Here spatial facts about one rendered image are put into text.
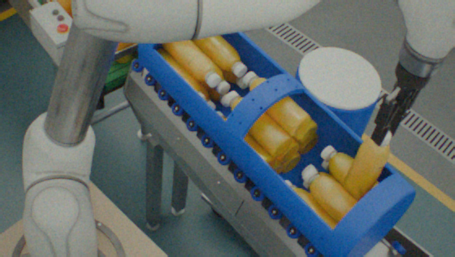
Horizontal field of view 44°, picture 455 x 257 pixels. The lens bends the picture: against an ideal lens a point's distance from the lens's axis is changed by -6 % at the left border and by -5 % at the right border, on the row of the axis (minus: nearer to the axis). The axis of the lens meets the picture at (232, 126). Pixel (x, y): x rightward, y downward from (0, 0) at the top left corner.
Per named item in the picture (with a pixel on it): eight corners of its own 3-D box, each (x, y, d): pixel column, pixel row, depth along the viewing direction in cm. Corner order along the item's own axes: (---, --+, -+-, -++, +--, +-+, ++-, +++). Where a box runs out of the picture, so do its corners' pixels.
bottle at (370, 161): (337, 180, 147) (360, 130, 132) (359, 171, 150) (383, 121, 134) (353, 203, 143) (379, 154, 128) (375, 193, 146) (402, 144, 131)
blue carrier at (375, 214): (322, 287, 146) (369, 223, 126) (130, 80, 184) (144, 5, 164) (386, 238, 163) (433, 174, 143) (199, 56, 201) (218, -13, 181)
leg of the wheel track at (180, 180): (176, 218, 265) (184, 131, 218) (169, 209, 268) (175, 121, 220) (186, 212, 268) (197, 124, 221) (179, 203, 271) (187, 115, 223)
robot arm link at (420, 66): (457, 49, 109) (446, 70, 113) (422, 22, 113) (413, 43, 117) (431, 66, 104) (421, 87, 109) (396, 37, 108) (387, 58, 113)
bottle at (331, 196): (370, 223, 136) (314, 167, 145) (352, 245, 138) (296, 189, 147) (381, 219, 142) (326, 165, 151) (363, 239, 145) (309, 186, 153)
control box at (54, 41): (58, 67, 180) (56, 43, 172) (32, 32, 189) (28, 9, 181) (85, 55, 185) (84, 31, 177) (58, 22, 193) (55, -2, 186)
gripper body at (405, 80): (419, 83, 109) (404, 115, 116) (443, 67, 113) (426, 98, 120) (391, 59, 112) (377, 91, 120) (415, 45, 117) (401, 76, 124)
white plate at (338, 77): (374, 119, 177) (373, 122, 178) (387, 63, 195) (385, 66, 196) (289, 89, 181) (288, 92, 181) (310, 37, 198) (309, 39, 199)
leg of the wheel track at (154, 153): (151, 233, 259) (153, 148, 211) (144, 224, 261) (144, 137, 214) (162, 227, 261) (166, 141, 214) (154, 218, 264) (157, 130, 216)
